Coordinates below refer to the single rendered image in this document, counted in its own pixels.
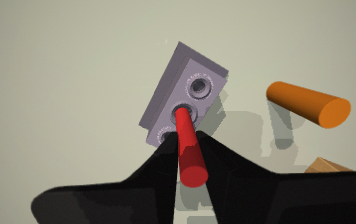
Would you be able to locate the red peg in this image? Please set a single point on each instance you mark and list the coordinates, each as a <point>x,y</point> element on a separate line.
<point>192,168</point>

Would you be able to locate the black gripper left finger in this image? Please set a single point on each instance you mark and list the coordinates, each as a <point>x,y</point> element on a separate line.
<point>146,197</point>

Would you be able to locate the orange cylinder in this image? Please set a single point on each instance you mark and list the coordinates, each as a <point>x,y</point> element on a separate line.
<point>325,110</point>

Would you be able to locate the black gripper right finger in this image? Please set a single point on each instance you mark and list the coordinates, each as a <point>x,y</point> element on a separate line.
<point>242,192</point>

